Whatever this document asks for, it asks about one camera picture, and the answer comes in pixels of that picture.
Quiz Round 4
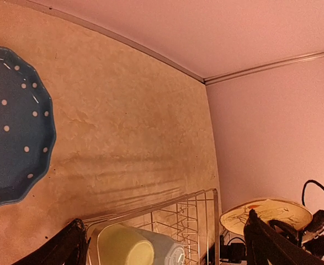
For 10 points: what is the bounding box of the green ceramic mug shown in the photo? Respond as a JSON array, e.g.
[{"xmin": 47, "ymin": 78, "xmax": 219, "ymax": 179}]
[{"xmin": 97, "ymin": 224, "xmax": 155, "ymax": 265}]

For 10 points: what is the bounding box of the cream white plate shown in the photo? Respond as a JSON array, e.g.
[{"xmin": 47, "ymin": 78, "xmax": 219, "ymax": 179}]
[{"xmin": 220, "ymin": 198, "xmax": 312, "ymax": 236}]

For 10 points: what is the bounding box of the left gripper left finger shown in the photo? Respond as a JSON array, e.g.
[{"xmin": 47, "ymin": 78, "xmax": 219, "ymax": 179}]
[{"xmin": 15, "ymin": 219, "xmax": 90, "ymax": 265}]

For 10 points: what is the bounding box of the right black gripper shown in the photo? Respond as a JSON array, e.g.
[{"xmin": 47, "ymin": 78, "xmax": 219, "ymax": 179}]
[{"xmin": 269, "ymin": 210, "xmax": 324, "ymax": 259}]

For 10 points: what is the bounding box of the metal wire dish rack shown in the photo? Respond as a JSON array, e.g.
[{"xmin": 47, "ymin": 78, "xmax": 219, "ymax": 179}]
[{"xmin": 83, "ymin": 189, "xmax": 220, "ymax": 264}]

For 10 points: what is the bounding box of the light blue ceramic mug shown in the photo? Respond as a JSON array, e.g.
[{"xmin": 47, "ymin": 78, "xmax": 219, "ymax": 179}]
[{"xmin": 134, "ymin": 228, "xmax": 185, "ymax": 265}]

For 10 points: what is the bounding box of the blue polka dot plate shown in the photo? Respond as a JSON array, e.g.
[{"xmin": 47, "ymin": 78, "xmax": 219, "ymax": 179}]
[{"xmin": 0, "ymin": 46, "xmax": 56, "ymax": 206}]

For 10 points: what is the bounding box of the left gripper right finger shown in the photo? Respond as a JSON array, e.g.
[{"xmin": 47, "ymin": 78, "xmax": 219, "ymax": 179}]
[{"xmin": 244, "ymin": 209, "xmax": 324, "ymax": 264}]

